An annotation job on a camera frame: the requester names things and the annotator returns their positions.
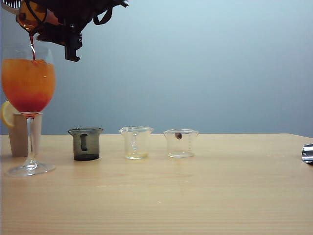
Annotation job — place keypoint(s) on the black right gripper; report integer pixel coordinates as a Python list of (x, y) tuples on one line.
[(73, 14)]

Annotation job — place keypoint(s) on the amber measuring cup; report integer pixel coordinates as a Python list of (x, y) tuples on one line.
[(25, 22)]

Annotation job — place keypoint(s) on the smoky grey measuring cup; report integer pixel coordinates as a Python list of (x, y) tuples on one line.
[(90, 147)]

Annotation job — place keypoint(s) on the wine glass with orange drink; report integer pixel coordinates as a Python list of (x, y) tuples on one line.
[(28, 83)]

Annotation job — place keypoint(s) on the yellow lemon slice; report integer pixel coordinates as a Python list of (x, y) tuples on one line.
[(6, 115)]

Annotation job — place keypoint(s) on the shiny silver metal object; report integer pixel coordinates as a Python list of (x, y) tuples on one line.
[(308, 154)]

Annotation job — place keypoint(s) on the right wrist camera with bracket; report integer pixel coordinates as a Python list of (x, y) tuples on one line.
[(9, 8)]

